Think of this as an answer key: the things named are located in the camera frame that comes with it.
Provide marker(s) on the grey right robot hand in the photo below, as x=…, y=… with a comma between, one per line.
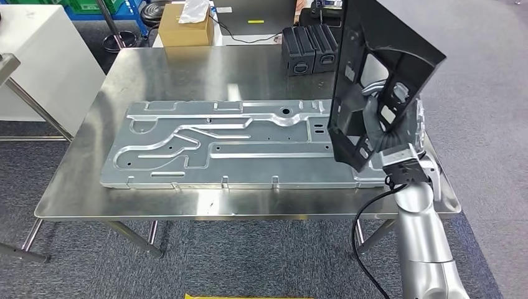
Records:
x=379, y=124

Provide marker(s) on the black plastic frame part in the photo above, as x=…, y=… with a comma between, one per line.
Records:
x=392, y=33

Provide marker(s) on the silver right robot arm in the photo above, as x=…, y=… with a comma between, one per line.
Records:
x=420, y=231

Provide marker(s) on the black ribbed box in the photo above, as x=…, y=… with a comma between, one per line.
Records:
x=326, y=49
x=297, y=53

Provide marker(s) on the black bag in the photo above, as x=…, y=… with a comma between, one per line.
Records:
x=317, y=18

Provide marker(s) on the grey stamped metal plate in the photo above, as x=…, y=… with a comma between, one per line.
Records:
x=247, y=169

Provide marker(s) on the dark grey laptop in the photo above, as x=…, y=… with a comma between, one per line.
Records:
x=255, y=12

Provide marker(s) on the brown cardboard box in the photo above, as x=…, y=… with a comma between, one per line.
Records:
x=185, y=35

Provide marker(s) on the white crumpled plastic bag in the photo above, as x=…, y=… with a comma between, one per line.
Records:
x=194, y=10

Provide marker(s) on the stainless steel work table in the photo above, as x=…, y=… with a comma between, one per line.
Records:
x=165, y=74
x=37, y=108

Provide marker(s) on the black round stool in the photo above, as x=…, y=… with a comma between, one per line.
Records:
x=154, y=12

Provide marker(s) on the blue metal storage rack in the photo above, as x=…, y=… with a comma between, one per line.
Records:
x=132, y=14

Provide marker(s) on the black round pole stand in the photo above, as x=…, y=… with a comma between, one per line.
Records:
x=119, y=41

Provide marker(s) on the green plastic crate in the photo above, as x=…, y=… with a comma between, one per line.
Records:
x=86, y=5

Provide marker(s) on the white cabinet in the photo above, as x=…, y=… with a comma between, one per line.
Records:
x=49, y=62

